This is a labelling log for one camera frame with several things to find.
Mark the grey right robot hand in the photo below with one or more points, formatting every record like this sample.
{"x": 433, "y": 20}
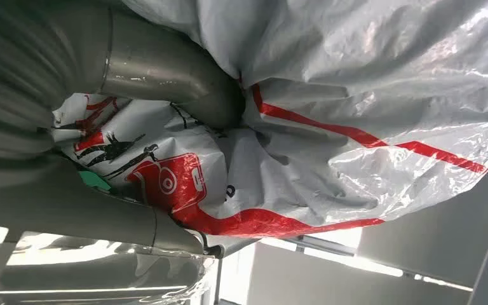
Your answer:
{"x": 164, "y": 71}

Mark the green conveyor belt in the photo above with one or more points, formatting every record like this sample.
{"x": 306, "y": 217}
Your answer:
{"x": 94, "y": 181}

